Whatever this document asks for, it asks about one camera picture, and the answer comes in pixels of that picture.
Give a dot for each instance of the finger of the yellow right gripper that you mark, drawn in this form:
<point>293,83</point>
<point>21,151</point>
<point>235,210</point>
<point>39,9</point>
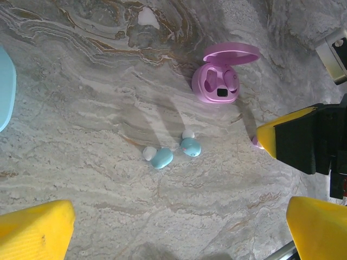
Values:
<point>295,140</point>

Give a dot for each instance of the pink earbud charging case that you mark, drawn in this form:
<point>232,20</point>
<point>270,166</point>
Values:
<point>199,84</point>

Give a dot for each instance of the blue earbud charging case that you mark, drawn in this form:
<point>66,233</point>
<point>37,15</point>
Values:
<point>5,89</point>

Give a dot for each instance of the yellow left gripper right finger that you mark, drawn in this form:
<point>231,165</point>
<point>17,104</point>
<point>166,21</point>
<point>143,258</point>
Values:
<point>320,230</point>

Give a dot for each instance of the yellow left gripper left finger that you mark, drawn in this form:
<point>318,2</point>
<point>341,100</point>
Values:
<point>32,233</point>

